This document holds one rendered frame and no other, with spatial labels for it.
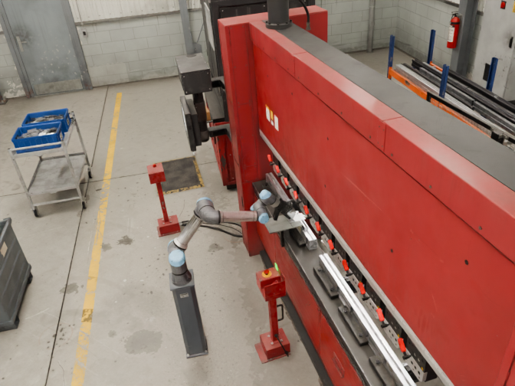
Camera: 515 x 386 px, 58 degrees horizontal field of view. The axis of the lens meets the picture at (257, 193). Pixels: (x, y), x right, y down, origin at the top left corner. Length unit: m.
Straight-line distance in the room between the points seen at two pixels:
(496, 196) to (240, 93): 2.71
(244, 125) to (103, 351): 2.25
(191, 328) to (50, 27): 7.44
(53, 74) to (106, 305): 6.50
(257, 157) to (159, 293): 1.60
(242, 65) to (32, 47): 6.87
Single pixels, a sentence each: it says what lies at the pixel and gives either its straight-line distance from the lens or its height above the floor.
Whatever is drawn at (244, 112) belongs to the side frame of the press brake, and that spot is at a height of 1.57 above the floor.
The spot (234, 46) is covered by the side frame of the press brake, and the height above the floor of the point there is 2.14.
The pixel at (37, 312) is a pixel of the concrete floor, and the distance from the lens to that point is 4.94.
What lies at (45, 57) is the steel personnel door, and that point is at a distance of 10.28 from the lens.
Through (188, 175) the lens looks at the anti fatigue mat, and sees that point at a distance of 6.32.
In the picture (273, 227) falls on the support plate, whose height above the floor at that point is 1.00.
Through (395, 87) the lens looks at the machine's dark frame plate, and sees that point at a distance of 2.39.
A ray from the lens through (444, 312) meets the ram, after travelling 2.03.
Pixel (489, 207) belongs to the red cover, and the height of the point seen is 2.27.
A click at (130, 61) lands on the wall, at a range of 10.14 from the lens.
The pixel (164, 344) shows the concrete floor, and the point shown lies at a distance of 4.21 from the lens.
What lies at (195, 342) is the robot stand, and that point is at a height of 0.16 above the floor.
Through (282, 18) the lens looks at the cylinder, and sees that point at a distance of 3.54.
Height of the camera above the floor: 3.14
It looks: 33 degrees down
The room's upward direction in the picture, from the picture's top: 5 degrees counter-clockwise
